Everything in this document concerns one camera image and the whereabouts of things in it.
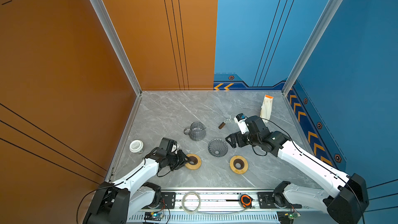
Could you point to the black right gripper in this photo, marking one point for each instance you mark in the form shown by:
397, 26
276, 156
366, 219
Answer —
238, 136

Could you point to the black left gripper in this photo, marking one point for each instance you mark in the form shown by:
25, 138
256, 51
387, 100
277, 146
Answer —
182, 160

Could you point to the grey glass carafe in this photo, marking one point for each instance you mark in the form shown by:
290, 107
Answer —
196, 131

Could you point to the grey ribbed glass dripper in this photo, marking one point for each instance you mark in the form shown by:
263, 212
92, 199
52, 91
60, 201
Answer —
217, 148

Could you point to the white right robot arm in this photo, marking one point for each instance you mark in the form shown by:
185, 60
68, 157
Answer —
346, 195

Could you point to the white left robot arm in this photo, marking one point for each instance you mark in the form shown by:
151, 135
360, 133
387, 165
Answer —
112, 201

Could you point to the coffee filter paper pack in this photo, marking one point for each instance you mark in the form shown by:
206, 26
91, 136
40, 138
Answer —
266, 108

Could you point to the clear coiled tube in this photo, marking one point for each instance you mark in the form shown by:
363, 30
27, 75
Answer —
191, 202

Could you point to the green circuit board left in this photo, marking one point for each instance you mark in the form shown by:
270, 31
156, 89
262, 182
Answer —
153, 217

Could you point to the green circuit board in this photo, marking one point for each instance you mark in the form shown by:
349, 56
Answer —
287, 217
153, 217

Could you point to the orange black tape measure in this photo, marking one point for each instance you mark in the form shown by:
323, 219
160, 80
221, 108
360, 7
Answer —
245, 201

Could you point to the green circuit board right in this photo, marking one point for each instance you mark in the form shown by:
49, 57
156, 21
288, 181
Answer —
287, 217

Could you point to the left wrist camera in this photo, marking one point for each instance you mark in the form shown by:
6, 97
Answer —
168, 145

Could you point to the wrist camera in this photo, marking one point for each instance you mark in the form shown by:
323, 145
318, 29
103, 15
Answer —
243, 121
168, 145

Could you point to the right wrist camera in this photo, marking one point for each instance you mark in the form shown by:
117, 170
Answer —
243, 121

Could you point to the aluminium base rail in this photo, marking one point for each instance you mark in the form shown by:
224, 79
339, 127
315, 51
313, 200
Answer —
222, 207

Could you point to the aluminium corner post left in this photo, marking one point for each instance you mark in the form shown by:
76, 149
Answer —
108, 26

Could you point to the aluminium corner post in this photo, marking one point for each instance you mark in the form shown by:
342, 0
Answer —
323, 22
108, 26

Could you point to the aluminium corner post right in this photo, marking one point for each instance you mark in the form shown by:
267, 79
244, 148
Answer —
323, 22

